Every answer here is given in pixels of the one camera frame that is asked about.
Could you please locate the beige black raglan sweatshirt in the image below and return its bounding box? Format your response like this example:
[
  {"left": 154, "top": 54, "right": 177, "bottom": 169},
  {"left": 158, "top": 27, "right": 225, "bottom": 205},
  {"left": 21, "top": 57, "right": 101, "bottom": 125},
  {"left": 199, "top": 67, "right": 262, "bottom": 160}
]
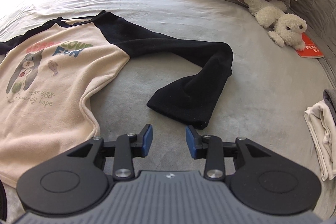
[{"left": 1, "top": 11, "right": 234, "bottom": 186}]

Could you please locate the grey bed sheet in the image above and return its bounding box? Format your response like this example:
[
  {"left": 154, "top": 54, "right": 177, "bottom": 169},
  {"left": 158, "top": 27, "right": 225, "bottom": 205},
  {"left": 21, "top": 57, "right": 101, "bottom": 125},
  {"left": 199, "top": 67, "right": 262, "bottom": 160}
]
[{"left": 0, "top": 0, "right": 336, "bottom": 224}]

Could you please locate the folded white garment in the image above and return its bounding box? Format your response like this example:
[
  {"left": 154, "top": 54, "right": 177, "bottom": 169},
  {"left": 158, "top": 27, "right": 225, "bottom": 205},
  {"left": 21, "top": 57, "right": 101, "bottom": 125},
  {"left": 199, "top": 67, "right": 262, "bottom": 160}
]
[{"left": 303, "top": 100, "right": 335, "bottom": 181}]

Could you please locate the folded dark grey garment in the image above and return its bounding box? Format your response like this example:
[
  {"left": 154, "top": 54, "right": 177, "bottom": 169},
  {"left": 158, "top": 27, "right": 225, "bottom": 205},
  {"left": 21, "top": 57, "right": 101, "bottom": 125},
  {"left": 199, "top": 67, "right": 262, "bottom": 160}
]
[{"left": 323, "top": 89, "right": 336, "bottom": 123}]

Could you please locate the red booklet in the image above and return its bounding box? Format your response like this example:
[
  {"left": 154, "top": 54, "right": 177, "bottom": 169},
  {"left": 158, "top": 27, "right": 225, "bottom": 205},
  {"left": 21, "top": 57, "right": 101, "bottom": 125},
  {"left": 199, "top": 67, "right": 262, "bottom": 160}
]
[{"left": 296, "top": 33, "right": 324, "bottom": 59}]

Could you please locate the white plush dog toy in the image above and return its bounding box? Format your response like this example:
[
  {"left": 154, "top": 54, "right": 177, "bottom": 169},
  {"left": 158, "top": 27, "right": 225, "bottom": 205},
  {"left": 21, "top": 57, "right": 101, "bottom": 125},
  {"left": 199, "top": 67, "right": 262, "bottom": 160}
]
[{"left": 243, "top": 0, "right": 307, "bottom": 51}]

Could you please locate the grey quilted headboard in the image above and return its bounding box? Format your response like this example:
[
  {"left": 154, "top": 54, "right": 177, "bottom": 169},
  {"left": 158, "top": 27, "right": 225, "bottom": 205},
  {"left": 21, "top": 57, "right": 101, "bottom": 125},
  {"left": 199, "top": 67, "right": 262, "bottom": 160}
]
[{"left": 290, "top": 0, "right": 336, "bottom": 85}]

